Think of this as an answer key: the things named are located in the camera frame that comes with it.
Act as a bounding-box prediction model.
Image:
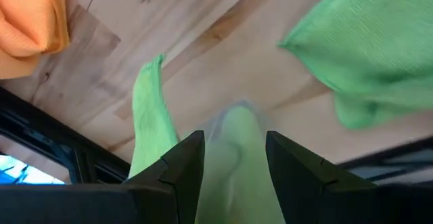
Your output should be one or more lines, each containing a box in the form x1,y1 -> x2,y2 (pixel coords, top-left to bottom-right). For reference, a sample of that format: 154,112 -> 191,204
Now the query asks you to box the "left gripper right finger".
265,131 -> 433,224

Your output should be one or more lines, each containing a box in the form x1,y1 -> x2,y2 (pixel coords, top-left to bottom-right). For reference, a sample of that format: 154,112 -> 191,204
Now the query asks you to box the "green microfiber towel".
277,0 -> 433,131
127,53 -> 288,224

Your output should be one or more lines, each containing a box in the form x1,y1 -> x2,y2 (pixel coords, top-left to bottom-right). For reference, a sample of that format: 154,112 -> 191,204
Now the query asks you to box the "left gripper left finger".
0,131 -> 206,224

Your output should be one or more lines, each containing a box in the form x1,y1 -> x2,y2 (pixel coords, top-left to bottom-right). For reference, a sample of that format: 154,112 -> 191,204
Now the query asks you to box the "orange microfiber towel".
0,0 -> 71,80

